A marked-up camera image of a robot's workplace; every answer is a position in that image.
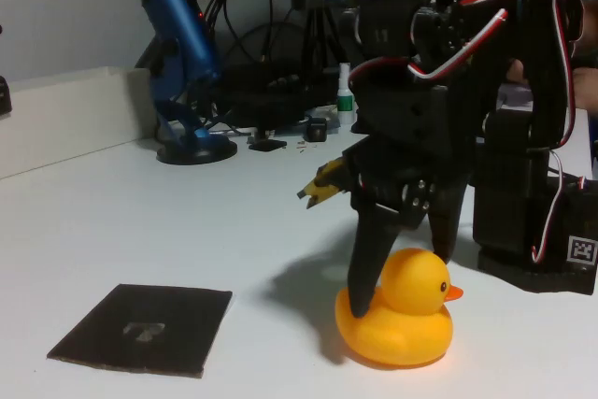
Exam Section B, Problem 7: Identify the yellow rubber duck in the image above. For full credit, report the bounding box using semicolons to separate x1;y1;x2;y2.
335;248;465;369

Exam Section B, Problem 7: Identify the black cardboard square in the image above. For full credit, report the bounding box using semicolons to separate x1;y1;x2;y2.
46;283;234;379

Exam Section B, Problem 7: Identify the person's right hand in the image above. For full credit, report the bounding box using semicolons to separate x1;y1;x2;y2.
505;58;531;84

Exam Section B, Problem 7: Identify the person's left hand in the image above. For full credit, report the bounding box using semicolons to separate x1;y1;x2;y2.
573;66;598;116

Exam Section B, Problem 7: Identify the white green spray bottle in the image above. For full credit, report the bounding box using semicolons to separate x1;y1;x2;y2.
335;62;356;125

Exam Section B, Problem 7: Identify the small black cube device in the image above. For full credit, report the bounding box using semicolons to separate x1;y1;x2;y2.
303;117;328;142

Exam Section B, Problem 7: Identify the small black flat stand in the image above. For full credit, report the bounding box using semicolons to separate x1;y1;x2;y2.
247;127;289;152

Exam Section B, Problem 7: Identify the white fiducial marker tag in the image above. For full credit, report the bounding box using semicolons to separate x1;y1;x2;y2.
566;235;598;265

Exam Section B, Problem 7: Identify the black electronic desk equipment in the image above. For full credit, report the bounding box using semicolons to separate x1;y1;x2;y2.
217;60;340;132

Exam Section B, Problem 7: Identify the blue desktop microphone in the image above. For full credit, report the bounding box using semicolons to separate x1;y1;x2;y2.
132;0;239;166

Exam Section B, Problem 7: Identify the white box ledge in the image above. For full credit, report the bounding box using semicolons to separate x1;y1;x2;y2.
0;66;158;180

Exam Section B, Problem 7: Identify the black object at table edge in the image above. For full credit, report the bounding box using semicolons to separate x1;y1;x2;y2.
0;75;13;116

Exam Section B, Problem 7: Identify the black hanging cable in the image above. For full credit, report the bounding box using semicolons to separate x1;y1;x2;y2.
259;0;277;64

